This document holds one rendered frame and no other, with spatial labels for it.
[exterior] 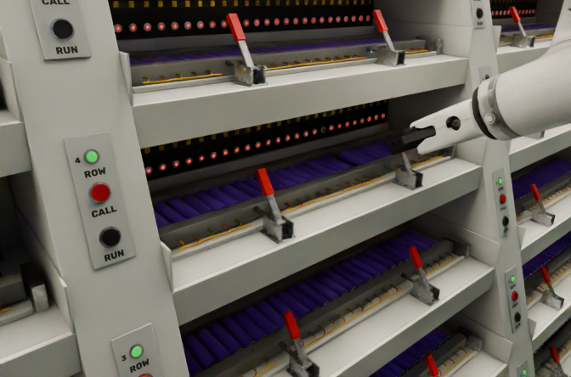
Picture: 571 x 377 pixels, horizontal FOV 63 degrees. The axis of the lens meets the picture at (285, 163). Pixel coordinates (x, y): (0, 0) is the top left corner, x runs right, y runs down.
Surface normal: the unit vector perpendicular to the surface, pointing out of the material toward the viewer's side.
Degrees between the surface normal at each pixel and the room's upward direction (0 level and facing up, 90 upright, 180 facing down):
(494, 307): 90
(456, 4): 90
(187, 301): 108
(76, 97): 90
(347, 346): 18
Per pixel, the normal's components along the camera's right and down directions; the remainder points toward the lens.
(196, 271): 0.02, -0.93
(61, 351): 0.63, 0.29
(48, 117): 0.61, -0.01
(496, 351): -0.78, 0.21
